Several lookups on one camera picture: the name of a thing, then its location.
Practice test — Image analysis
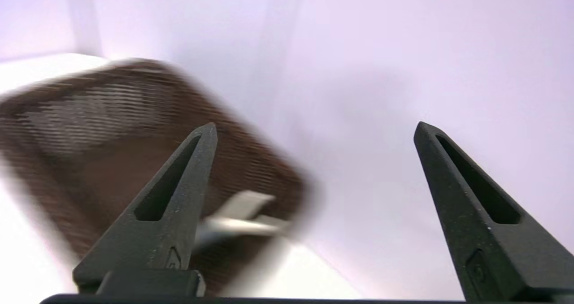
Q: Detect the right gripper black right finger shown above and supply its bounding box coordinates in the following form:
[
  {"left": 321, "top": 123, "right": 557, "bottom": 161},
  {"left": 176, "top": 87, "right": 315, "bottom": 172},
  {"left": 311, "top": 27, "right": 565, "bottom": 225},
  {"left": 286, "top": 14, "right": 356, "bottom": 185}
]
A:
[{"left": 413, "top": 121, "right": 574, "bottom": 301}]

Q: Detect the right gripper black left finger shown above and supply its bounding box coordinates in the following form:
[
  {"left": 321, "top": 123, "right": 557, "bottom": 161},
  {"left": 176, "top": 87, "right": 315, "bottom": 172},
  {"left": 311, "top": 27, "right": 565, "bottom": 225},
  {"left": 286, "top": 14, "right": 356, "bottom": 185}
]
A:
[{"left": 73, "top": 123, "right": 218, "bottom": 296}]

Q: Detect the white peeler grey handle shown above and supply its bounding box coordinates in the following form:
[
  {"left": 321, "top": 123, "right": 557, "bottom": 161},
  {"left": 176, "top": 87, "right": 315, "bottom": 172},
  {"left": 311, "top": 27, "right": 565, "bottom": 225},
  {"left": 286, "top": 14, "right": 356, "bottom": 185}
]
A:
[{"left": 195, "top": 190, "right": 292, "bottom": 253}]

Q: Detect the dark brown wicker basket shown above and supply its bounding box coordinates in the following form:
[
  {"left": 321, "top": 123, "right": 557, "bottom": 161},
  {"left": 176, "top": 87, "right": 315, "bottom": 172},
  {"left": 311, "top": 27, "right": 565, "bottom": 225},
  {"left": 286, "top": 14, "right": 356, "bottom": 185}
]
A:
[{"left": 0, "top": 58, "right": 314, "bottom": 298}]

